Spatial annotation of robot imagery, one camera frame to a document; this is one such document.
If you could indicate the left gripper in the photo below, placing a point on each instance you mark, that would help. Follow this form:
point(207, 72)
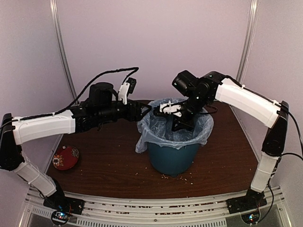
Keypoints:
point(137, 115)

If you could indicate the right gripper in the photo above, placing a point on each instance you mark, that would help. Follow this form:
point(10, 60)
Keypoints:
point(182, 123)

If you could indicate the translucent blue plastic trash bag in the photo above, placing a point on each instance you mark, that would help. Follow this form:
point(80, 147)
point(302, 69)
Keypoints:
point(158, 130)

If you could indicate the teal plastic trash bin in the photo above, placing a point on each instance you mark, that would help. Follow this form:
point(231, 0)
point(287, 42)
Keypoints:
point(172, 161)

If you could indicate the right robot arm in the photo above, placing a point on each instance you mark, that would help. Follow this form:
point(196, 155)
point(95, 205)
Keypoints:
point(270, 113)

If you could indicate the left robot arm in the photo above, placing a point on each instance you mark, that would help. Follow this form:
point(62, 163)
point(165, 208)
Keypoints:
point(104, 105)

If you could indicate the red floral bowl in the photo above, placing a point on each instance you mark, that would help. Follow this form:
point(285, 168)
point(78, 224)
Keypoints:
point(66, 157)

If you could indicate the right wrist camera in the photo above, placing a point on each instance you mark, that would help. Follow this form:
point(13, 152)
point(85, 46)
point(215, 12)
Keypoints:
point(166, 109)

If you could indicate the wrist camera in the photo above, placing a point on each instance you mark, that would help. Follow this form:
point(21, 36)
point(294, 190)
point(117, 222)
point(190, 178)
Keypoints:
point(126, 89)
point(166, 109)

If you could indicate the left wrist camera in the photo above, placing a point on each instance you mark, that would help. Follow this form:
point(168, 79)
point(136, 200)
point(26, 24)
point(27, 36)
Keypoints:
point(126, 89)

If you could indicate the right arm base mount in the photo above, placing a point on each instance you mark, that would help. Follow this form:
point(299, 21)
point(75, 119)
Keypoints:
point(248, 207)

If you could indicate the right aluminium frame post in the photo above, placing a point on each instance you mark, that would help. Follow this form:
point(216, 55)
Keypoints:
point(248, 41)

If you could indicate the aluminium frame post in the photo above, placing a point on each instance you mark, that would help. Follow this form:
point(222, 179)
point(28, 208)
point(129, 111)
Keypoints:
point(248, 41)
point(60, 43)

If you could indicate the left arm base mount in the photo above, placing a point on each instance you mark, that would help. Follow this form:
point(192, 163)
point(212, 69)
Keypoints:
point(64, 210)

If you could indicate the left aluminium frame post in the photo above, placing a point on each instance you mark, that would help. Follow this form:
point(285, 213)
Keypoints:
point(60, 43)

